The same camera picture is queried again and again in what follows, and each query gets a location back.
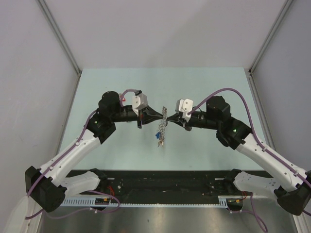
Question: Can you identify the metal disc keyring organiser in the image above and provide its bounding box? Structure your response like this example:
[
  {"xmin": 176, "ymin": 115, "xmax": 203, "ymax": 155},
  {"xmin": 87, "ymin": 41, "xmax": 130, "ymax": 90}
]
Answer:
[{"xmin": 157, "ymin": 106, "xmax": 168, "ymax": 147}]

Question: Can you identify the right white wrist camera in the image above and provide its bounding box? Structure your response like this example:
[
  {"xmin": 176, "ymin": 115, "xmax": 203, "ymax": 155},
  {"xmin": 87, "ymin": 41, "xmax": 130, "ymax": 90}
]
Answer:
[{"xmin": 175, "ymin": 99, "xmax": 193, "ymax": 122}]

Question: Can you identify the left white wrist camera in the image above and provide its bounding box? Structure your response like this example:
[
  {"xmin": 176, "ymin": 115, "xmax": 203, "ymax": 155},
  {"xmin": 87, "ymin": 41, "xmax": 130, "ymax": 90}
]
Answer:
[{"xmin": 132, "ymin": 93, "xmax": 148, "ymax": 116}]

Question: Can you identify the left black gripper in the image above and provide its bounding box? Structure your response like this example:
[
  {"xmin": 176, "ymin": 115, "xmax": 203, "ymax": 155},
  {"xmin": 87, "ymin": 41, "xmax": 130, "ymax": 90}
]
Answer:
[{"xmin": 110, "ymin": 104, "xmax": 162, "ymax": 128}]

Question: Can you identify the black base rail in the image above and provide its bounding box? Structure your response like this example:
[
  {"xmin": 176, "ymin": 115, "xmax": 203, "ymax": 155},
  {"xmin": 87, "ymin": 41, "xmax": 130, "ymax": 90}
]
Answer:
[{"xmin": 94, "ymin": 170, "xmax": 250, "ymax": 198}]

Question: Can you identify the white slotted cable duct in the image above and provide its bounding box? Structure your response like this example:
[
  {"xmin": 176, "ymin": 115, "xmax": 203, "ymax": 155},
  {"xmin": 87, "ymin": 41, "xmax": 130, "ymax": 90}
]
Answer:
[{"xmin": 63, "ymin": 196, "xmax": 241, "ymax": 208}]

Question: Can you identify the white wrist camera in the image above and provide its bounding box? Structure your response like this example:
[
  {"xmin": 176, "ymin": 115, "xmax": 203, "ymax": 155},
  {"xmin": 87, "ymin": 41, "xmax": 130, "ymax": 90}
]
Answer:
[
  {"xmin": 132, "ymin": 93, "xmax": 148, "ymax": 116},
  {"xmin": 175, "ymin": 99, "xmax": 193, "ymax": 122}
]

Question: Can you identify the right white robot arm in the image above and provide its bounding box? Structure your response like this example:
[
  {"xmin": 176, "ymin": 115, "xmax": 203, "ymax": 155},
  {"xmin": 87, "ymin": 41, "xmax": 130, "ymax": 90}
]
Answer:
[{"xmin": 167, "ymin": 96, "xmax": 311, "ymax": 216}]

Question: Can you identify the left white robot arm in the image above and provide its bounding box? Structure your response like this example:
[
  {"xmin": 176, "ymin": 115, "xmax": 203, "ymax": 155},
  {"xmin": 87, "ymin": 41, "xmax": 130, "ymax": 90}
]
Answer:
[{"xmin": 25, "ymin": 90, "xmax": 163, "ymax": 213}]

